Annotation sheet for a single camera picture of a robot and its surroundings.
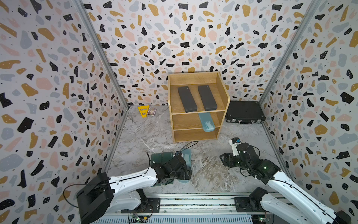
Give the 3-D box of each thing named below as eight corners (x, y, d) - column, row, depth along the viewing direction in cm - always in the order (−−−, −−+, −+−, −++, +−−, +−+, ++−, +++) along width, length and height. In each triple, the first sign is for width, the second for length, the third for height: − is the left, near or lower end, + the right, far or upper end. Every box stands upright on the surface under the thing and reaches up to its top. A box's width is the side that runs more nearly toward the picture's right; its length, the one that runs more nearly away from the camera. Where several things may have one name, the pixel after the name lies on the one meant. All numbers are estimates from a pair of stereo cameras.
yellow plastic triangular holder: (135, 117, 116) (135, 116, 115) (139, 106, 125) (138, 105, 123) (146, 117, 116) (145, 116, 115) (149, 106, 125) (148, 105, 123)
